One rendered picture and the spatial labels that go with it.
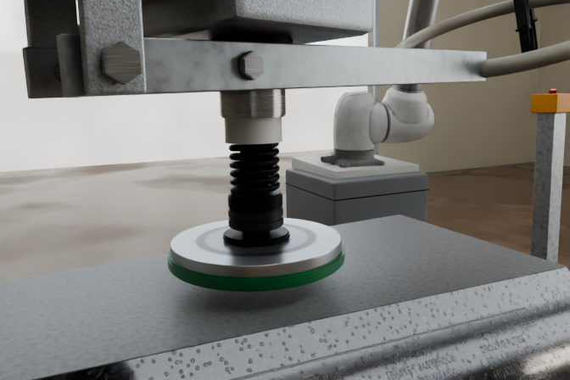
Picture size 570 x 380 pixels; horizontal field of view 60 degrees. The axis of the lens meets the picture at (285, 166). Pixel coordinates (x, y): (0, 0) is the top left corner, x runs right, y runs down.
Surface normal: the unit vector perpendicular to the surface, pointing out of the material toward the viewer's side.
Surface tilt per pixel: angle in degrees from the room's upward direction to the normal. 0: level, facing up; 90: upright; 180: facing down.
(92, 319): 0
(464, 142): 90
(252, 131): 90
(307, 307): 0
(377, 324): 45
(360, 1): 90
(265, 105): 90
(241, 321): 0
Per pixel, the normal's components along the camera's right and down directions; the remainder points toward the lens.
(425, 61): 0.66, 0.09
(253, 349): 0.26, -0.62
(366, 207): 0.41, 0.11
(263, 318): -0.02, -0.99
